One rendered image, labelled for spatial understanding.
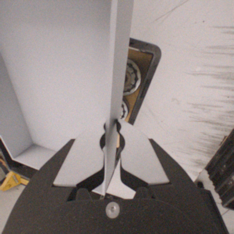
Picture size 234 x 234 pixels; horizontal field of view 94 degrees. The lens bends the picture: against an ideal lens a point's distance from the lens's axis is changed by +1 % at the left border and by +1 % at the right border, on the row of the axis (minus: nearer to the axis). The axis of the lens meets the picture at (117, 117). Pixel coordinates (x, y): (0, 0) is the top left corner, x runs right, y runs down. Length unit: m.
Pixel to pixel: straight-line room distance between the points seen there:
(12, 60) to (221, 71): 0.57
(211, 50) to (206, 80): 0.10
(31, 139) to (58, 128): 0.10
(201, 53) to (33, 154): 0.56
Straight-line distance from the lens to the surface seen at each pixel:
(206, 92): 0.55
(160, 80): 0.49
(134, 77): 0.33
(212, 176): 1.39
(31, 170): 0.94
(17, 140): 0.30
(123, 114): 0.37
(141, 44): 0.26
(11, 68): 0.25
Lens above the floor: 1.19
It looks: 59 degrees down
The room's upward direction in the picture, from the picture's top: 151 degrees counter-clockwise
